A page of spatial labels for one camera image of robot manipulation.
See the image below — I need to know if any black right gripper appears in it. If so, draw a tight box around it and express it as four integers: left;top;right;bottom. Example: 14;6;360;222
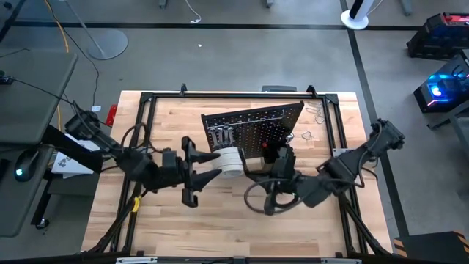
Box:
242;166;307;217

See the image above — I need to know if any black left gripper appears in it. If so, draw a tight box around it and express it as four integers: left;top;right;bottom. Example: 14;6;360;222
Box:
153;135;224;209

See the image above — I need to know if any white masking tape roll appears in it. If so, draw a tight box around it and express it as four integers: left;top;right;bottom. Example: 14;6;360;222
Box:
214;150;243;162
218;163;245;180
215;156;244;169
215;146;241;157

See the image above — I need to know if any black and grey work glove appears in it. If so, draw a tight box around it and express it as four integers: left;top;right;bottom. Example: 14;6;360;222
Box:
276;144;297;180

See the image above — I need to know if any black metal pegboard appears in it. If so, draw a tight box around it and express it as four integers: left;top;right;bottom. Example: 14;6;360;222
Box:
200;100;306;173

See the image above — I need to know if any black pegboard bin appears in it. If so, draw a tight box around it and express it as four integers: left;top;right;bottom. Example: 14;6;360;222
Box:
260;142;290;165

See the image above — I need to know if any red flat object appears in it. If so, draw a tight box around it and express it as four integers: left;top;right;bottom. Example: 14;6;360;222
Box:
105;103;119;128

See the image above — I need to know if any white paper sheet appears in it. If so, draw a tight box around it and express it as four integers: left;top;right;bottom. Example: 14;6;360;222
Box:
50;133;105;180

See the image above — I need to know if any black support beam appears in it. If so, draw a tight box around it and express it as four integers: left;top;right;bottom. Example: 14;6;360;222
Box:
36;123;106;174

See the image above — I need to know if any grey round floor stand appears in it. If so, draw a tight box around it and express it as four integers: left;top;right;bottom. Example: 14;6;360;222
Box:
65;0;129;61

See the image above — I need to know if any black computer mouse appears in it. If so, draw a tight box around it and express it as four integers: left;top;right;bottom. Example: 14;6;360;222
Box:
13;149;41;183

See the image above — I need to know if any black box with striped corner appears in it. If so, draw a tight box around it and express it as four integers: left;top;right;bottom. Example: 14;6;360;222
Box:
394;230;469;264

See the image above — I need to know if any white round floor stand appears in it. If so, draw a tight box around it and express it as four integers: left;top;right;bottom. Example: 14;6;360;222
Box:
339;0;383;31

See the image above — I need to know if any computer with coloured lights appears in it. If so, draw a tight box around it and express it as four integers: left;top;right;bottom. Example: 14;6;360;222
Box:
413;71;469;114

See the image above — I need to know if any small black desk device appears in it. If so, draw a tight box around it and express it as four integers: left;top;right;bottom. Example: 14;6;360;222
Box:
0;70;15;87

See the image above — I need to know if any black case with red top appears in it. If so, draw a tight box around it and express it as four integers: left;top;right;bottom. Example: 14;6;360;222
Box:
406;11;469;61

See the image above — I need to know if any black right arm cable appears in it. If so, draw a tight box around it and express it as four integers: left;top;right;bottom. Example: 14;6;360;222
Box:
243;178;306;216

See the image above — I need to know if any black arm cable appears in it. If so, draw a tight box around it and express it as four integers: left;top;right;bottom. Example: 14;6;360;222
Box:
243;178;306;216
119;122;164;154

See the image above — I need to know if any silver wire hook rack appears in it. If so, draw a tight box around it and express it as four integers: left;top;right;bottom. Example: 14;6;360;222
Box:
207;109;290;131

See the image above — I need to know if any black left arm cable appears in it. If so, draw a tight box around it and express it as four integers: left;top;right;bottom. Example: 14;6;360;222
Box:
119;122;164;154

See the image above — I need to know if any white cable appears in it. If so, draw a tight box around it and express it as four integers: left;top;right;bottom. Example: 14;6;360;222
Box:
182;0;202;25

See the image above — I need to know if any yellow cable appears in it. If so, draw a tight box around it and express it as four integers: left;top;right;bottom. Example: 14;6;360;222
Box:
43;0;71;132

